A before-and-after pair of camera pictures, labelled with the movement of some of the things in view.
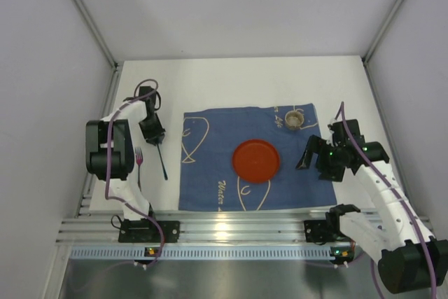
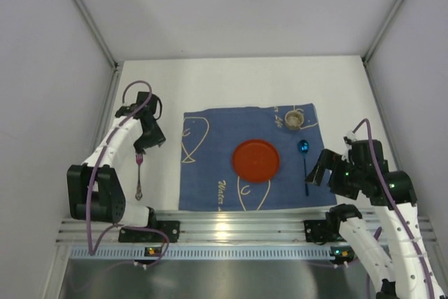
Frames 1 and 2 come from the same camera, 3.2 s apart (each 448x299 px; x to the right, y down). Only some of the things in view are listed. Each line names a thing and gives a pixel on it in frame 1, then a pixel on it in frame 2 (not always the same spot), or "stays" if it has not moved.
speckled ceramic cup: (294, 120) stays
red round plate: (255, 160) stays
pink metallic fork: (138, 160) stays
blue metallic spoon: (166, 177) to (304, 148)
